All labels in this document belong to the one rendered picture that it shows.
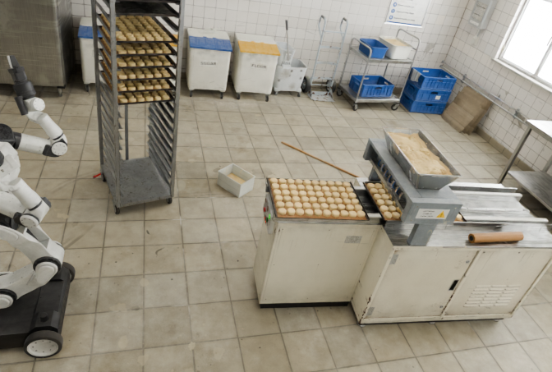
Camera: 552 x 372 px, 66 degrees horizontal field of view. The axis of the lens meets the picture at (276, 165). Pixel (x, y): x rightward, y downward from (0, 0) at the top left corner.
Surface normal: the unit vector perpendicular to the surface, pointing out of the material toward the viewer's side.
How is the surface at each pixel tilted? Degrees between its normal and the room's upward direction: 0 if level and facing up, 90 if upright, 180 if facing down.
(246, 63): 92
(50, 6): 90
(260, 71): 91
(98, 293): 0
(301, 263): 90
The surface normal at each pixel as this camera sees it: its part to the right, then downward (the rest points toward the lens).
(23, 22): 0.22, 0.55
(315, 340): 0.18, -0.83
